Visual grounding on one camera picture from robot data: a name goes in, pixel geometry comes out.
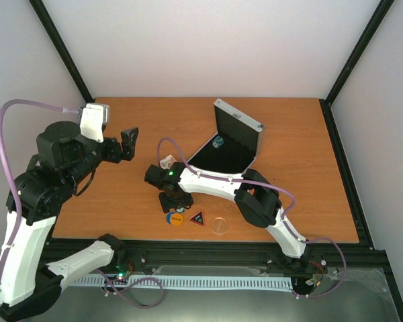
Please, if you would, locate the aluminium poker case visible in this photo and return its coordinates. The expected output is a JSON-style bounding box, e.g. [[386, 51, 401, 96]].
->
[[188, 99, 265, 174]]

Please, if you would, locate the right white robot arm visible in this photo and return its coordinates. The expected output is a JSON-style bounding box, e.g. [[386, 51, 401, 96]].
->
[[145, 162, 306, 260]]

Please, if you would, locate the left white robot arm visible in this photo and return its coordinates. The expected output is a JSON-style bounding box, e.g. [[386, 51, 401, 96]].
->
[[0, 121, 138, 321]]

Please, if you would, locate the orange blue round button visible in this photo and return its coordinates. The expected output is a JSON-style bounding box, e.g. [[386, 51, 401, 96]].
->
[[166, 212, 184, 226]]

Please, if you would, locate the red black triangular button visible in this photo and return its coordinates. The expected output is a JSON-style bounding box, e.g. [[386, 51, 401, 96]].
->
[[189, 210, 205, 227]]

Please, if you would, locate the playing card deck box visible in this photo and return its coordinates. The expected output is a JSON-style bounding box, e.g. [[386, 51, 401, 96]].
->
[[159, 154, 176, 169]]

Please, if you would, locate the clear round dealer button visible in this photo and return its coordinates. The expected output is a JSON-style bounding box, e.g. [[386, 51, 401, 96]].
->
[[210, 217, 228, 235]]

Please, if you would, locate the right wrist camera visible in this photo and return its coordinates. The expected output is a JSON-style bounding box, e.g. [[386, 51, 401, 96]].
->
[[144, 164, 169, 190]]

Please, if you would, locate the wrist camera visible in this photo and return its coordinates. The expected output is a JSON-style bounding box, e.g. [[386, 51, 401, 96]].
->
[[144, 164, 169, 190], [79, 103, 110, 143]]

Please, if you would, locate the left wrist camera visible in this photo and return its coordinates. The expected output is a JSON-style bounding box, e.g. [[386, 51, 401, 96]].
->
[[79, 103, 110, 143]]

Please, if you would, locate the black aluminium frame rail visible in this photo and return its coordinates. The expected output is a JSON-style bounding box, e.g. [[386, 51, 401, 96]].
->
[[30, 239, 389, 272]]

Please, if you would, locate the white slotted cable duct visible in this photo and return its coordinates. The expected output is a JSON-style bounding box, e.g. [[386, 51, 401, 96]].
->
[[70, 272, 294, 292]]

